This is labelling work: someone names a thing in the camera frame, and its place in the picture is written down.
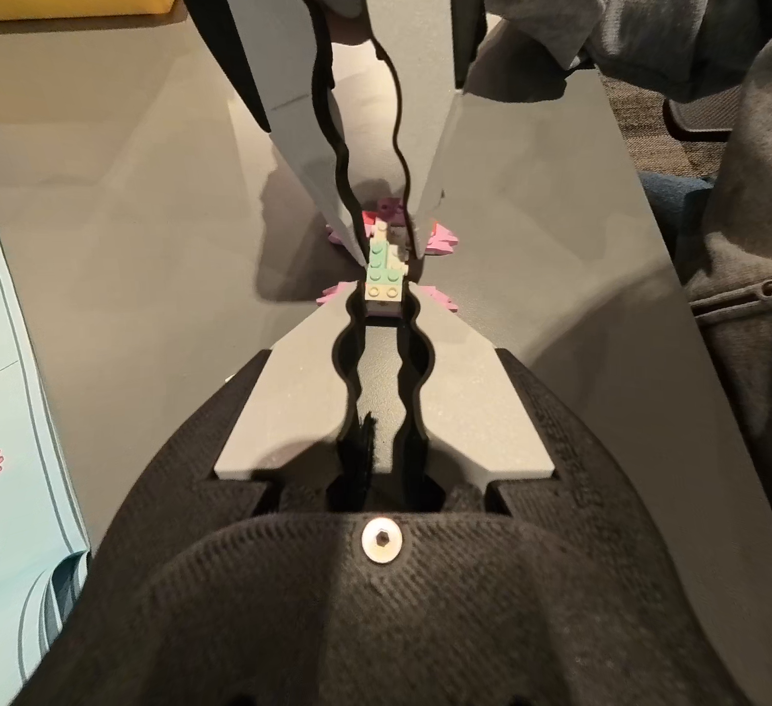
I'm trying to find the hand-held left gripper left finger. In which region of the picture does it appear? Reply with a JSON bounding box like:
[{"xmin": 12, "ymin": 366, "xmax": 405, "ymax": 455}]
[{"xmin": 213, "ymin": 287, "xmax": 378, "ymax": 480}]

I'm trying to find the person's blue jeans leg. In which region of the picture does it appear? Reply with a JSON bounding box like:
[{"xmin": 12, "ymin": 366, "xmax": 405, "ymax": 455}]
[{"xmin": 638, "ymin": 169, "xmax": 715, "ymax": 248}]

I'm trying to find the black mesh chair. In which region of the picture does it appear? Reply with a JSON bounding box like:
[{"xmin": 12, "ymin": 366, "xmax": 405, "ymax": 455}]
[{"xmin": 662, "ymin": 96, "xmax": 733, "ymax": 143}]

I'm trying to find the grey desk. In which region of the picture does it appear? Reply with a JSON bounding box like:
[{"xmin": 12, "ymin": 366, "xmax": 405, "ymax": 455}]
[{"xmin": 0, "ymin": 0, "xmax": 772, "ymax": 706}]

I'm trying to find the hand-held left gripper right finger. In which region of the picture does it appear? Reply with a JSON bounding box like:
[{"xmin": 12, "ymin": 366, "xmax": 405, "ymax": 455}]
[{"xmin": 398, "ymin": 287, "xmax": 554, "ymax": 484}]

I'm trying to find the pastel toy brick assembly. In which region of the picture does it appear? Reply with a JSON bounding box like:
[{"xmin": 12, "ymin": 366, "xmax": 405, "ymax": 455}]
[{"xmin": 363, "ymin": 218, "xmax": 412, "ymax": 318}]

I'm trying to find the open light blue instruction booklet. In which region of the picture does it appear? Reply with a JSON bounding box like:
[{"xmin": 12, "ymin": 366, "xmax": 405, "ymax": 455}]
[{"xmin": 0, "ymin": 242, "xmax": 92, "ymax": 706}]

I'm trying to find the pink toy brick model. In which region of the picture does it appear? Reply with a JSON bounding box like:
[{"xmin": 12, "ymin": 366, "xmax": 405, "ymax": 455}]
[{"xmin": 315, "ymin": 193, "xmax": 462, "ymax": 316}]

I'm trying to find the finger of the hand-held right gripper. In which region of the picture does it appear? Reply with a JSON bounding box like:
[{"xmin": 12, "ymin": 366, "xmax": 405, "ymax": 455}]
[
  {"xmin": 222, "ymin": 0, "xmax": 372, "ymax": 265},
  {"xmin": 365, "ymin": 0, "xmax": 468, "ymax": 253}
]

